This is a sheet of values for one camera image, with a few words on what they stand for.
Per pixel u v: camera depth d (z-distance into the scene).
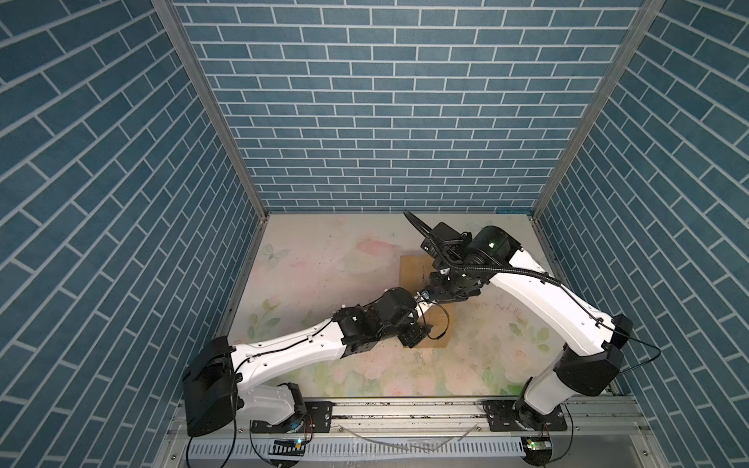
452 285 0.56
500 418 0.73
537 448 0.74
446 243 0.51
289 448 0.72
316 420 0.74
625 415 0.76
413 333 0.65
